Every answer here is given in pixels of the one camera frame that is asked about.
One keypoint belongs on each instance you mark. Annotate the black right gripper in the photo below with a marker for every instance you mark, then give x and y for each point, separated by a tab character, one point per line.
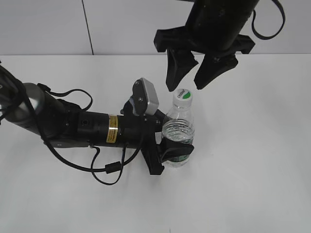
179	44

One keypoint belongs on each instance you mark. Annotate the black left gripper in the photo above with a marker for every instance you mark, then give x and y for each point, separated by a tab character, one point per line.
139	132

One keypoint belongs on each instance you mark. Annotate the clear cestbon water bottle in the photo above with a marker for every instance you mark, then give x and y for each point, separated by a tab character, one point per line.
181	127

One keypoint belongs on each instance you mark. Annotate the white green bottle cap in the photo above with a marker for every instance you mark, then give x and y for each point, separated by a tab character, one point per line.
182	98

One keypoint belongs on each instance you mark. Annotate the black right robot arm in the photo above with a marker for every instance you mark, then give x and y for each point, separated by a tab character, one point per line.
213	29

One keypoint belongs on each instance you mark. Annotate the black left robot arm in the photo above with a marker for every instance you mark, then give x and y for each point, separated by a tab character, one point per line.
62	124

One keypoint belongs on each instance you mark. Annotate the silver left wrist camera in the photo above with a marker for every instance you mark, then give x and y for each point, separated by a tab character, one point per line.
144	98

